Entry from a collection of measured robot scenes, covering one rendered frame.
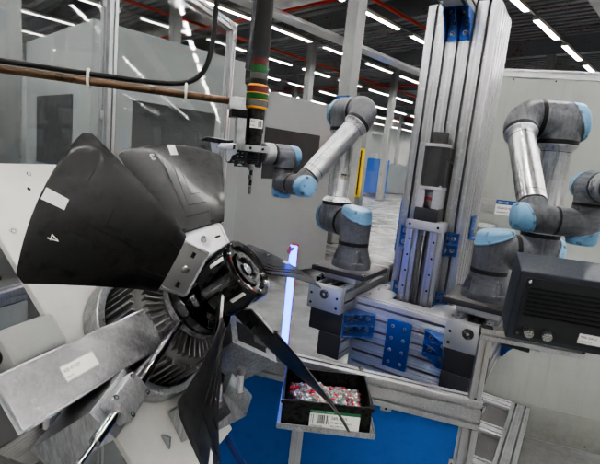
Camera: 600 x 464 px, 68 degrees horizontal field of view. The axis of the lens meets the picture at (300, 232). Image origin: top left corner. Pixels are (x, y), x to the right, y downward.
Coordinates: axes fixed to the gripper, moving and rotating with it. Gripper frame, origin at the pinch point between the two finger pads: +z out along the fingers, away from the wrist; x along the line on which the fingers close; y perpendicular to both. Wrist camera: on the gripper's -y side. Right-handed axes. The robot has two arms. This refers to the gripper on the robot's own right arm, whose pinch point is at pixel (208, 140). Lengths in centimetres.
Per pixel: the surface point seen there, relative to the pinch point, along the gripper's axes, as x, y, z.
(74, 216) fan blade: -79, 3, 47
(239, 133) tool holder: -63, -9, 18
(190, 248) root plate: -74, 10, 29
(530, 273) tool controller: -92, 11, -46
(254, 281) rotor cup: -78, 15, 17
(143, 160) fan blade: -49, 0, 32
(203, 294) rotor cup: -76, 17, 26
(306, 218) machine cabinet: 301, 117, -250
